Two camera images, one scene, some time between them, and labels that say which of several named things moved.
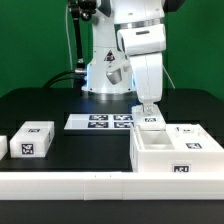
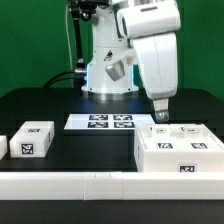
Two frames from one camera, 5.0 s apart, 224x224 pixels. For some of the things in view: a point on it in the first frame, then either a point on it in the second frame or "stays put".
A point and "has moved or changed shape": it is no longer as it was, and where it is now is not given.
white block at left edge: x=3 y=146 stays put
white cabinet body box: x=151 y=151 has moved or changed shape
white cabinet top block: x=32 y=140 stays put
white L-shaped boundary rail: x=113 y=185 stays put
